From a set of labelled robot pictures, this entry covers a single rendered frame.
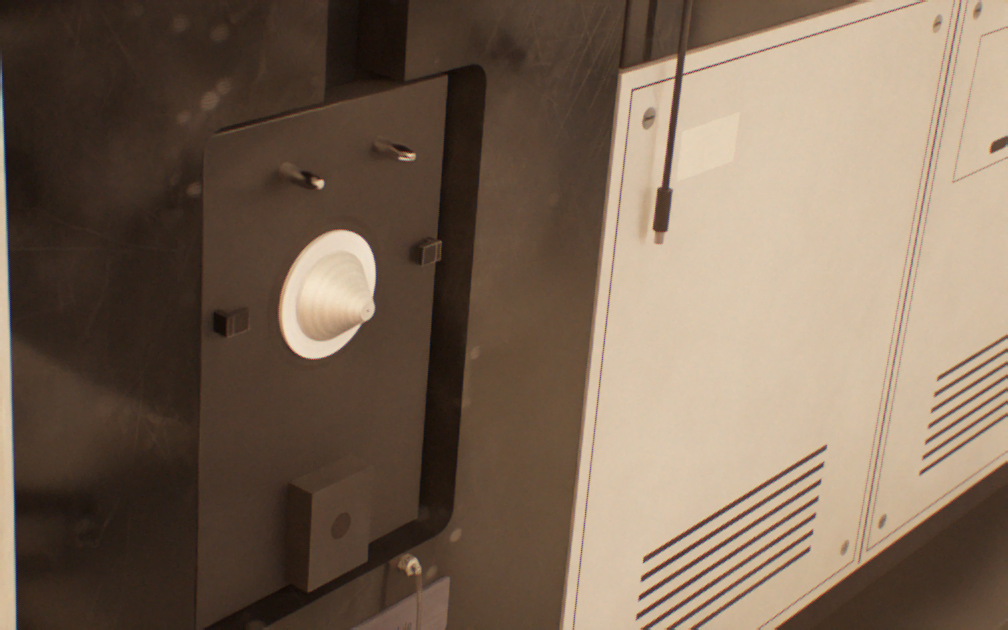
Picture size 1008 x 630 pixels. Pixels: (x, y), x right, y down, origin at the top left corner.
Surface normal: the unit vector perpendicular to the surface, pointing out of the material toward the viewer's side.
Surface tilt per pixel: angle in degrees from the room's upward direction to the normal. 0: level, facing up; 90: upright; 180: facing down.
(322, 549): 90
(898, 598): 0
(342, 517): 90
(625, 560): 90
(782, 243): 90
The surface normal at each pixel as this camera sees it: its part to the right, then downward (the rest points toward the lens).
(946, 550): 0.07, -0.91
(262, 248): 0.77, 0.30
